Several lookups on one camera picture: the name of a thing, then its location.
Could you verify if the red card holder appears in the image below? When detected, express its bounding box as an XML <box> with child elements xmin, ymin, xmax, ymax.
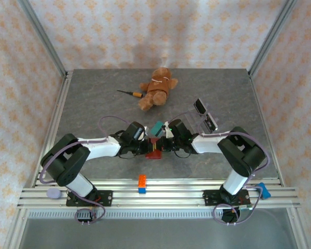
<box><xmin>145</xmin><ymin>138</ymin><xmax>163</xmax><ymax>160</ymax></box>

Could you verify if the teal card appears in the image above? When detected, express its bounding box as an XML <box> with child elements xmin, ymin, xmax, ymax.
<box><xmin>150</xmin><ymin>120</ymin><xmax>164</xmax><ymax>137</ymax></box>

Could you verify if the clear acrylic card stand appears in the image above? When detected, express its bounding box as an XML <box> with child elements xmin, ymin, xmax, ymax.
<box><xmin>186</xmin><ymin>98</ymin><xmax>220</xmax><ymax>135</ymax></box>

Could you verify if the orange blue toy brick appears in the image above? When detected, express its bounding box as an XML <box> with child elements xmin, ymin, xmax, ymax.
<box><xmin>138</xmin><ymin>174</ymin><xmax>147</xmax><ymax>195</ymax></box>

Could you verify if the brown teddy bear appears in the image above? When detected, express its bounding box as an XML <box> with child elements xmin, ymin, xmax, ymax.
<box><xmin>138</xmin><ymin>67</ymin><xmax>179</xmax><ymax>112</ymax></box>

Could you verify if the small black connector box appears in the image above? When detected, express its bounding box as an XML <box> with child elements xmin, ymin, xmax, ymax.
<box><xmin>76</xmin><ymin>209</ymin><xmax>97</xmax><ymax>225</ymax></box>

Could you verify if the lavender round object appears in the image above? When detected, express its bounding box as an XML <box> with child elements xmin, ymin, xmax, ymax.
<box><xmin>46</xmin><ymin>188</ymin><xmax>62</xmax><ymax>200</ymax></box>

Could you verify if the blue clamp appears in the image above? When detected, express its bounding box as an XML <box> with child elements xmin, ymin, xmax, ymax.
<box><xmin>256</xmin><ymin>182</ymin><xmax>272</xmax><ymax>200</ymax></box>

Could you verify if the thin black right gripper cable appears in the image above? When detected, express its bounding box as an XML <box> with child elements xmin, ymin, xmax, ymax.
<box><xmin>173</xmin><ymin>149</ymin><xmax>195</xmax><ymax>159</ymax></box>

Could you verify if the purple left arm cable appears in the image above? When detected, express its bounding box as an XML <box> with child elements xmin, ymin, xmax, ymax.
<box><xmin>40</xmin><ymin>115</ymin><xmax>135</xmax><ymax>226</ymax></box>

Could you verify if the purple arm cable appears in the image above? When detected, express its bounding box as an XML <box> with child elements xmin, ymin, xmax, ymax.
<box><xmin>40</xmin><ymin>115</ymin><xmax>135</xmax><ymax>226</ymax></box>
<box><xmin>168</xmin><ymin>110</ymin><xmax>272</xmax><ymax>226</ymax></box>

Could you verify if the aluminium rail frame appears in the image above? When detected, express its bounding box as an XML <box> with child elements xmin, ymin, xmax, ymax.
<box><xmin>15</xmin><ymin>177</ymin><xmax>301</xmax><ymax>210</ymax></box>

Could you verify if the orange handled screwdriver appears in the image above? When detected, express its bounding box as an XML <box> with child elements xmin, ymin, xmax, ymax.
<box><xmin>117</xmin><ymin>89</ymin><xmax>144</xmax><ymax>99</ymax></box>

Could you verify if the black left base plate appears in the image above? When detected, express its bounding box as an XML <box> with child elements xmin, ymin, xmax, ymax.
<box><xmin>66</xmin><ymin>190</ymin><xmax>114</xmax><ymax>208</ymax></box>

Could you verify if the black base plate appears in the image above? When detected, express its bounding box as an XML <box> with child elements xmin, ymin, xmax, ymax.
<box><xmin>202</xmin><ymin>189</ymin><xmax>251</xmax><ymax>208</ymax></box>
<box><xmin>66</xmin><ymin>190</ymin><xmax>114</xmax><ymax>208</ymax></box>

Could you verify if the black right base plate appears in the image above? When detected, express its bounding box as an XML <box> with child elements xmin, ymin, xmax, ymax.
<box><xmin>202</xmin><ymin>189</ymin><xmax>251</xmax><ymax>208</ymax></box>

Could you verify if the slotted cable duct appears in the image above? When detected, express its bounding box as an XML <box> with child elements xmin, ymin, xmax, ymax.
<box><xmin>25</xmin><ymin>209</ymin><xmax>292</xmax><ymax>219</ymax></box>

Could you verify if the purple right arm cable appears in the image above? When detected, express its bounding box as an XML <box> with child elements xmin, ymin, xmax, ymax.
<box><xmin>168</xmin><ymin>110</ymin><xmax>272</xmax><ymax>226</ymax></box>

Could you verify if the aluminium table side rail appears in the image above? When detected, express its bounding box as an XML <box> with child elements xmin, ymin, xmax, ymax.
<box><xmin>24</xmin><ymin>70</ymin><xmax>74</xmax><ymax>190</ymax></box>
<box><xmin>248</xmin><ymin>70</ymin><xmax>286</xmax><ymax>187</ymax></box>

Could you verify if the aluminium frame post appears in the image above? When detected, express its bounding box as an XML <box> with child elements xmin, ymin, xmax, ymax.
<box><xmin>248</xmin><ymin>0</ymin><xmax>299</xmax><ymax>78</ymax></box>
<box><xmin>17</xmin><ymin>0</ymin><xmax>68</xmax><ymax>78</ymax></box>

